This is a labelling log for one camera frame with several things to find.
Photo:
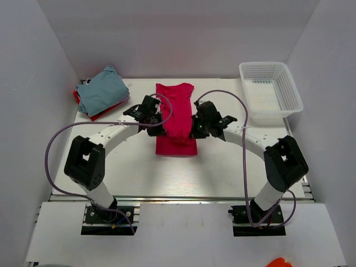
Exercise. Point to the folded light blue t shirt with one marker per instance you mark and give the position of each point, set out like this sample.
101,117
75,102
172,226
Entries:
104,90

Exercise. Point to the magenta red t shirt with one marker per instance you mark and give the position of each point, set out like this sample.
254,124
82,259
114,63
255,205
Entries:
177,141

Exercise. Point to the orange object at bottom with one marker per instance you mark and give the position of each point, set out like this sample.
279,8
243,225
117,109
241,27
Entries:
279,262

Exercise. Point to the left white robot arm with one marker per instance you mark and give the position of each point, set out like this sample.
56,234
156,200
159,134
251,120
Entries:
85,164

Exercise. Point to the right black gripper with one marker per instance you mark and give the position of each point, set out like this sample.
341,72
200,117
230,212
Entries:
196,134

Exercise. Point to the white perforated plastic basket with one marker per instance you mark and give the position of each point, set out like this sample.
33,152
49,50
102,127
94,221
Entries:
270,90

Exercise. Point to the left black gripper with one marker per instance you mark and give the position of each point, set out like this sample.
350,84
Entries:
159,131

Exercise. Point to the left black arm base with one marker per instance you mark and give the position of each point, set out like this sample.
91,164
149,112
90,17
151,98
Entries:
103,223

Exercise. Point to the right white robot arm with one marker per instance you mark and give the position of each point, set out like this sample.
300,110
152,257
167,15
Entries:
284,162

